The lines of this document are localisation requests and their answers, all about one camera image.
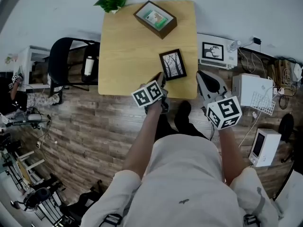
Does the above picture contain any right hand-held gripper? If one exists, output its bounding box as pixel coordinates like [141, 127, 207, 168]
[196, 70, 242, 130]

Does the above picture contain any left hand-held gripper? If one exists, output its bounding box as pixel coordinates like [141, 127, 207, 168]
[131, 71, 170, 115]

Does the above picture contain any framed tree picture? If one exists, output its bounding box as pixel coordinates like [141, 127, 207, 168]
[159, 48, 187, 81]

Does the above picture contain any person's left forearm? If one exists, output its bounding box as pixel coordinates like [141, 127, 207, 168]
[123, 103, 163, 181]

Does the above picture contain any person's right forearm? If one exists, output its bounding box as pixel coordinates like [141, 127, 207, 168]
[217, 126, 247, 186]

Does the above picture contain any white framed picture box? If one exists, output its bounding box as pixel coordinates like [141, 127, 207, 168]
[197, 33, 239, 70]

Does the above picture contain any white box appliance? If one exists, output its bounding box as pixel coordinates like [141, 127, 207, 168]
[232, 73, 274, 107]

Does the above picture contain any person's right leg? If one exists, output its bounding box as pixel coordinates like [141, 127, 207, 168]
[174, 100, 210, 140]

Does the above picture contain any clear plastic bottle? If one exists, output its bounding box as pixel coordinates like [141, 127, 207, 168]
[227, 40, 242, 53]

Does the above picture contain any dark brown wooden box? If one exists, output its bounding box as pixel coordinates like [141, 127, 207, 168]
[133, 0, 178, 40]

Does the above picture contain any green white packet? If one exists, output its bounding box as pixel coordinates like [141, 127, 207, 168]
[143, 10, 169, 29]

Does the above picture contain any white bottle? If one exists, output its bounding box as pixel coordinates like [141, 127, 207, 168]
[84, 55, 95, 77]

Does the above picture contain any small white microwave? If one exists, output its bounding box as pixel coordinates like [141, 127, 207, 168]
[248, 128, 282, 167]

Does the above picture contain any black round stool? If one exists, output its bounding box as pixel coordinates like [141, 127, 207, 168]
[278, 113, 295, 163]

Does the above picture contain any white router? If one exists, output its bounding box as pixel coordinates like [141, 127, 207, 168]
[292, 62, 303, 82]

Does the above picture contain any person's white shirt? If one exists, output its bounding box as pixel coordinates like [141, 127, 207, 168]
[80, 133, 282, 227]

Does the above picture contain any potted green plant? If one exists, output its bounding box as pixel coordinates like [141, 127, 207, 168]
[93, 0, 129, 15]

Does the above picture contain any black folding chair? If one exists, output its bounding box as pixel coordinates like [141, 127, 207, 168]
[48, 37, 101, 105]

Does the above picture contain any white side table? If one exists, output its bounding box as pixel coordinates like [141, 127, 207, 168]
[14, 45, 52, 89]

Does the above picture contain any black harness buckle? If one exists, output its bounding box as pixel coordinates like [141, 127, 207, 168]
[243, 213, 261, 227]
[99, 213, 124, 227]

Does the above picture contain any black-framed deer picture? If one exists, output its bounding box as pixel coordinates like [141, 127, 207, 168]
[202, 42, 224, 61]

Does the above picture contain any white wire rack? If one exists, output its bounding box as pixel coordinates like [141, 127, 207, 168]
[248, 91, 276, 116]

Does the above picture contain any long white cable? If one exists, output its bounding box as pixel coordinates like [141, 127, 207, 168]
[239, 98, 263, 148]

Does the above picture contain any cardboard box of cables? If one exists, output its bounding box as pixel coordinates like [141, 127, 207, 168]
[267, 59, 294, 85]

